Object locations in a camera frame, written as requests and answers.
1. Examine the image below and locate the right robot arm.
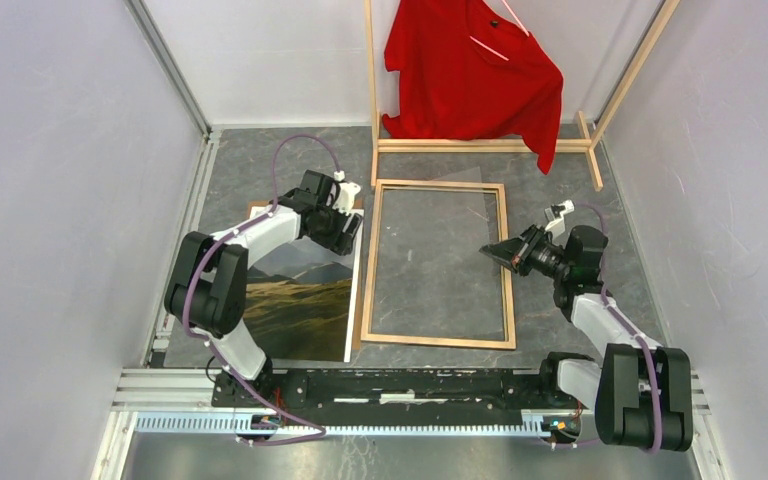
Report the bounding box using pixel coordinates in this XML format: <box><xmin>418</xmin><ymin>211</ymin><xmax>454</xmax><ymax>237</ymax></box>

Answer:
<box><xmin>480</xmin><ymin>225</ymin><xmax>694</xmax><ymax>453</ymax></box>

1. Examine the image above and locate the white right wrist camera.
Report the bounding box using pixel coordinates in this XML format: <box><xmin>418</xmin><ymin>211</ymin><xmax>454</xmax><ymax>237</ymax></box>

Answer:
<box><xmin>544</xmin><ymin>200</ymin><xmax>575</xmax><ymax>236</ymax></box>

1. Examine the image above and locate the red t-shirt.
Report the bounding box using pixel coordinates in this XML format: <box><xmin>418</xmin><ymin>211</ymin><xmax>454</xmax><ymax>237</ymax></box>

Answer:
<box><xmin>381</xmin><ymin>0</ymin><xmax>564</xmax><ymax>174</ymax></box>

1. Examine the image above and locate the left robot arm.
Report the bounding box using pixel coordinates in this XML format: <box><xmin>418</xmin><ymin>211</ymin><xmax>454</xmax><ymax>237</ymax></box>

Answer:
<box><xmin>163</xmin><ymin>170</ymin><xmax>363</xmax><ymax>408</ymax></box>

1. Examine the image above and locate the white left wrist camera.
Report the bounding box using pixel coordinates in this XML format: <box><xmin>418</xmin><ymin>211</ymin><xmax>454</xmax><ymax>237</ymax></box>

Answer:
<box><xmin>332</xmin><ymin>170</ymin><xmax>361</xmax><ymax>214</ymax></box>

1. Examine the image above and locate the pink clothes hanger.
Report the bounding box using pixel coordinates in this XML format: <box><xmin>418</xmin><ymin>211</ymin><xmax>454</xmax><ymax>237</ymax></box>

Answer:
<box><xmin>465</xmin><ymin>1</ymin><xmax>531</xmax><ymax>62</ymax></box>

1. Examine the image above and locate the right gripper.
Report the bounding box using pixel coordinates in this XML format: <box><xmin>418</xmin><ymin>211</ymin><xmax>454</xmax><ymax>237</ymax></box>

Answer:
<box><xmin>480</xmin><ymin>223</ymin><xmax>571</xmax><ymax>280</ymax></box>

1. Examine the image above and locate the landscape photo print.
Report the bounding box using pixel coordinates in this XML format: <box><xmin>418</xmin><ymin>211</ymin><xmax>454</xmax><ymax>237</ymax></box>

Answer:
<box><xmin>241</xmin><ymin>205</ymin><xmax>365</xmax><ymax>364</ymax></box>

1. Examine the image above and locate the wooden clothes rack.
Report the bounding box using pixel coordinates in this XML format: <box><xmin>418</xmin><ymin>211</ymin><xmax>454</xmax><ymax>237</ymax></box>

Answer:
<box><xmin>363</xmin><ymin>0</ymin><xmax>681</xmax><ymax>191</ymax></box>

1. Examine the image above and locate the wooden picture frame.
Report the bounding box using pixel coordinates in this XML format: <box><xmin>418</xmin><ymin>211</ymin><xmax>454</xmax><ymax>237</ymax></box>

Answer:
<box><xmin>360</xmin><ymin>187</ymin><xmax>517</xmax><ymax>350</ymax></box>

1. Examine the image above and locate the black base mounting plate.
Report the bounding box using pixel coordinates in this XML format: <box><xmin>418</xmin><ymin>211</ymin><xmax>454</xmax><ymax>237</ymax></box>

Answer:
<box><xmin>211</xmin><ymin>368</ymin><xmax>595</xmax><ymax>427</ymax></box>

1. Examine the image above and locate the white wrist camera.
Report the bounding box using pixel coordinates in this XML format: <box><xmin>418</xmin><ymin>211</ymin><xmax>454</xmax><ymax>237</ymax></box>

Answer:
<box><xmin>544</xmin><ymin>200</ymin><xmax>575</xmax><ymax>236</ymax></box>
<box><xmin>332</xmin><ymin>170</ymin><xmax>361</xmax><ymax>214</ymax></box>

